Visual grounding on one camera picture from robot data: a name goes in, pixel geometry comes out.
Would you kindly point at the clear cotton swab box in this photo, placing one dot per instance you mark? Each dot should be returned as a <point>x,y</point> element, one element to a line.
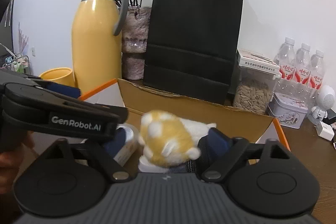
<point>128,150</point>

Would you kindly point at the person's left hand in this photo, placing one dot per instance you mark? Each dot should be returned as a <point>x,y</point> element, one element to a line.
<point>10,163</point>

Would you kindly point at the red cardboard box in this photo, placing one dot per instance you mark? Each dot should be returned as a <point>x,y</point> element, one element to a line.
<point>236,119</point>

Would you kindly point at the white robot toy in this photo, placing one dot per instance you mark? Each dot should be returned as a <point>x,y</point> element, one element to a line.
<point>326,98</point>

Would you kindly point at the white charger block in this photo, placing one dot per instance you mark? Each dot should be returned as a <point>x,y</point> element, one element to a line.
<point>325,131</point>

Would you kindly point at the yellow white plush toy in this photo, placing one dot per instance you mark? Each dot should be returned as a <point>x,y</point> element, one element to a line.
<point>168,134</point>

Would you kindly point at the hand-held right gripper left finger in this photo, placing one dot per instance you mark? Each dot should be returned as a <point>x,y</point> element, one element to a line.
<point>116,144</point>

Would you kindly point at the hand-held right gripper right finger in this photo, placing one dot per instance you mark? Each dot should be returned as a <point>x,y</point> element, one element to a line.
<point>219,141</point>

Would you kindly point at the yellow ceramic mug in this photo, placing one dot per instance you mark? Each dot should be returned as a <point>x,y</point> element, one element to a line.
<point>59,75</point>

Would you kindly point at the clear sunflower seed container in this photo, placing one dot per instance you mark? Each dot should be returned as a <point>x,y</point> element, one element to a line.
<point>252,98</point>

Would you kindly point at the purple flower wall decal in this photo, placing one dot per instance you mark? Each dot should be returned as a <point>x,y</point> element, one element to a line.
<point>22,40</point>

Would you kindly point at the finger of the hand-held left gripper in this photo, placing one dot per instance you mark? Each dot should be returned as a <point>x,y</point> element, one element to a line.
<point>78,106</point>
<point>64,91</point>

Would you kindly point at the flat white box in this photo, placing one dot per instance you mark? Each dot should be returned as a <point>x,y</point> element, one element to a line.
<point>257,61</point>

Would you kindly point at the white wall socket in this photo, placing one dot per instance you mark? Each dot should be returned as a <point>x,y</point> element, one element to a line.
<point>33,51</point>

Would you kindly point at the black paper bag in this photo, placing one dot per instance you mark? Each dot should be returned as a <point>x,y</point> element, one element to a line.
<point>191,43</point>

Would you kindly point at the grey printed tin box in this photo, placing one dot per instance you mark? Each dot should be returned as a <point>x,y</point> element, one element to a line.
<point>287,108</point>

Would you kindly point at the yellow thermos jug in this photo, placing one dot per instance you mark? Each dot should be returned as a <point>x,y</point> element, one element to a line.
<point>97,43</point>

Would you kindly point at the pink fuzzy vase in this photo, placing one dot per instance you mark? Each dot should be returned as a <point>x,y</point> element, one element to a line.
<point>135,37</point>

